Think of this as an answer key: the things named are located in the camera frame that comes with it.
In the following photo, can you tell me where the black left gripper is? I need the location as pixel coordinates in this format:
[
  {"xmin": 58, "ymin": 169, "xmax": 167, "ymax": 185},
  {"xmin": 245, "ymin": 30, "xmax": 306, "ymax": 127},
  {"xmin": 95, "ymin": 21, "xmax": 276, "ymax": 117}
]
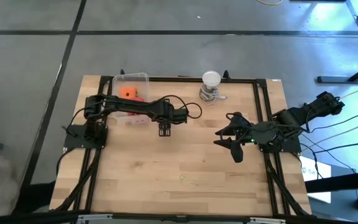
[{"xmin": 152, "ymin": 98, "xmax": 189, "ymax": 138}]

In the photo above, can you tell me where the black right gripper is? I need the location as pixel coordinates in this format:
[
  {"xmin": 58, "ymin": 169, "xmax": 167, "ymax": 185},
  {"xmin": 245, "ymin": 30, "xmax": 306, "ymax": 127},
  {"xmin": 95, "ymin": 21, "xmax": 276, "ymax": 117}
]
[{"xmin": 213, "ymin": 112, "xmax": 256, "ymax": 149}]

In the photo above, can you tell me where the large pink foam die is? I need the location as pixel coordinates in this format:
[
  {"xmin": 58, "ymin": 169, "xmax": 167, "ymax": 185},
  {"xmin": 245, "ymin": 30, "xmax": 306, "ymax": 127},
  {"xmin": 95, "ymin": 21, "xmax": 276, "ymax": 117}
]
[{"xmin": 124, "ymin": 116, "xmax": 150, "ymax": 127}]

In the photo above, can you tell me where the large orange foam die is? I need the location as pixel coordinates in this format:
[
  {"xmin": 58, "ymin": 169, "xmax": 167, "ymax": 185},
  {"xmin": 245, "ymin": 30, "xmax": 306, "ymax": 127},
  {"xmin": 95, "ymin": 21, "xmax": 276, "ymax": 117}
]
[{"xmin": 119, "ymin": 86, "xmax": 139, "ymax": 101}]

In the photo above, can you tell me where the clear plastic bin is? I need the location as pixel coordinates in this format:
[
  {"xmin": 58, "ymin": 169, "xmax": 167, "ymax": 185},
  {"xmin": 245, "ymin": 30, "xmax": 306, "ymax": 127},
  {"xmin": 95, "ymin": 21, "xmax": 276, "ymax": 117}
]
[{"xmin": 111, "ymin": 72, "xmax": 152, "ymax": 127}]

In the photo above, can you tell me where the white mushroom lamp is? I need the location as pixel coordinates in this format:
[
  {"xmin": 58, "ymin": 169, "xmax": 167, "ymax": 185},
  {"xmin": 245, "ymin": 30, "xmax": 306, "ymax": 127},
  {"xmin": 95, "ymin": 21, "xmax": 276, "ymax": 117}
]
[{"xmin": 199, "ymin": 70, "xmax": 222, "ymax": 104}]

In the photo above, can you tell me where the black crossbar with silver brackets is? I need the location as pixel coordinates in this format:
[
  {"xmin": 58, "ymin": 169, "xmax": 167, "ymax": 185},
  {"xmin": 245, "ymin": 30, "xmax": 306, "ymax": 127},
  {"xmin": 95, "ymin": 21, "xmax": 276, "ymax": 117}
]
[{"xmin": 0, "ymin": 209, "xmax": 358, "ymax": 224}]

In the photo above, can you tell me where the white box with logo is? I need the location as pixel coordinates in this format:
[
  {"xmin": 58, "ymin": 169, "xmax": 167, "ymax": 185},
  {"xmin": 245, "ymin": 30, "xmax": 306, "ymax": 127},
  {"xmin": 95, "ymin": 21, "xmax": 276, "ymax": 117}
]
[{"xmin": 300, "ymin": 156, "xmax": 333, "ymax": 204}]

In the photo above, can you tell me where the black T-shaped table leg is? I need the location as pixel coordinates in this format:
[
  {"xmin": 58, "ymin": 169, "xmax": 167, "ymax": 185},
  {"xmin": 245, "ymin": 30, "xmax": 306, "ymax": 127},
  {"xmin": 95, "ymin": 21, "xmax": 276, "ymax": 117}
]
[{"xmin": 316, "ymin": 58, "xmax": 358, "ymax": 85}]

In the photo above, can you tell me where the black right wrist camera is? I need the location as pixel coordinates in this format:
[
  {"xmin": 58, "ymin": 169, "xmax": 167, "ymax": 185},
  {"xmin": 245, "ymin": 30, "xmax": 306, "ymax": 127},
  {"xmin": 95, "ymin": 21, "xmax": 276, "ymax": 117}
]
[{"xmin": 229, "ymin": 143, "xmax": 246, "ymax": 164}]

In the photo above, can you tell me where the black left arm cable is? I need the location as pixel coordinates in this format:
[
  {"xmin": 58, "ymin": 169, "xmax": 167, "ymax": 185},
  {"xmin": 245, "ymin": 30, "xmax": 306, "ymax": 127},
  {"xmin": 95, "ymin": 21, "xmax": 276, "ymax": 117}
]
[{"xmin": 162, "ymin": 94, "xmax": 203, "ymax": 120}]

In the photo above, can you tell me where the white lamp cable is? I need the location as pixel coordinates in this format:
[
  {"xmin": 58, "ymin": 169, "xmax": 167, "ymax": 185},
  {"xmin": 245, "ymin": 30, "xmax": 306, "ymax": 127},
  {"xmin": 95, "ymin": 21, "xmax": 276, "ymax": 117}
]
[{"xmin": 198, "ymin": 86, "xmax": 229, "ymax": 106}]

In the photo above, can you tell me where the black aluminium table frame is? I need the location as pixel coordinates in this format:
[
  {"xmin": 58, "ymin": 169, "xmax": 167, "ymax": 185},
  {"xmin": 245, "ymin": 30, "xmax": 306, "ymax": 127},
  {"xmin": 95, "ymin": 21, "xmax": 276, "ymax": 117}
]
[{"xmin": 49, "ymin": 73, "xmax": 314, "ymax": 219}]

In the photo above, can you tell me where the thin black cable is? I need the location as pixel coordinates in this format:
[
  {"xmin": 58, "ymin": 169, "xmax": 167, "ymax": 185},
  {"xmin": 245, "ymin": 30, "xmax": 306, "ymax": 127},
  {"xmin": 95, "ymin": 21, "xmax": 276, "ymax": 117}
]
[{"xmin": 314, "ymin": 140, "xmax": 358, "ymax": 155}]

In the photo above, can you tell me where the light grey cable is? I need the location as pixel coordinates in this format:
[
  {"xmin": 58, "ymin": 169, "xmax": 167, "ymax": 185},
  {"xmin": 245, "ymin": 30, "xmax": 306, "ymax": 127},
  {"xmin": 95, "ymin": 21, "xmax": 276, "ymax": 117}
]
[
  {"xmin": 300, "ymin": 116, "xmax": 358, "ymax": 152},
  {"xmin": 337, "ymin": 81, "xmax": 358, "ymax": 101}
]

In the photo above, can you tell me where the yellow cable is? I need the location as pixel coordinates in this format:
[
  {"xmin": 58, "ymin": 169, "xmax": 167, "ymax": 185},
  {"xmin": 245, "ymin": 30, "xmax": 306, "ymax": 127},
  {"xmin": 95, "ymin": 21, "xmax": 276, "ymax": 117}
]
[{"xmin": 254, "ymin": 0, "xmax": 284, "ymax": 6}]

